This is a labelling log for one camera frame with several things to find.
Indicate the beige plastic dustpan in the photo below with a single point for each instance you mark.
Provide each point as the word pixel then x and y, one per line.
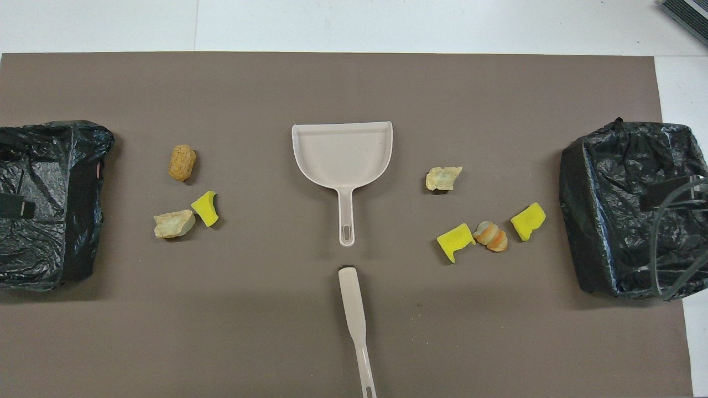
pixel 343 155

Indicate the brown textured cylinder piece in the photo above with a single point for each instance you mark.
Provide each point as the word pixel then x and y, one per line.
pixel 182 162

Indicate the yellow sponge piece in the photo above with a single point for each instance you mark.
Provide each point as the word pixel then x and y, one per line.
pixel 527 221
pixel 205 209
pixel 454 240

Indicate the orange striped croissant piece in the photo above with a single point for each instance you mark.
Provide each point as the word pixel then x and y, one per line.
pixel 491 236

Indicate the black bag lined bin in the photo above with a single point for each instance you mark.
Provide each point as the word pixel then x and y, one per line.
pixel 608 221
pixel 55 166

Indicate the brown table mat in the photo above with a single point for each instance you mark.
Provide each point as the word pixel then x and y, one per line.
pixel 354 83

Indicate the beige hand brush black bristles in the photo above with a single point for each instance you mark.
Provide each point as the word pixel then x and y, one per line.
pixel 352 298

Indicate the dark ribbed grille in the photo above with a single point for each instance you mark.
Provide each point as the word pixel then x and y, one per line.
pixel 688 14

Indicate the beige bread chunk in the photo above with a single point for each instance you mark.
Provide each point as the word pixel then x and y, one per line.
pixel 442 178
pixel 172 224

